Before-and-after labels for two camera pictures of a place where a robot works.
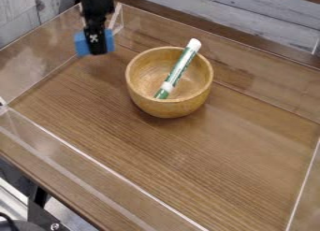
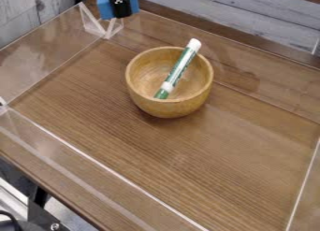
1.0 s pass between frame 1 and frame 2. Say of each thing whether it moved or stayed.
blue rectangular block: moved
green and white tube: stayed
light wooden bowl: stayed
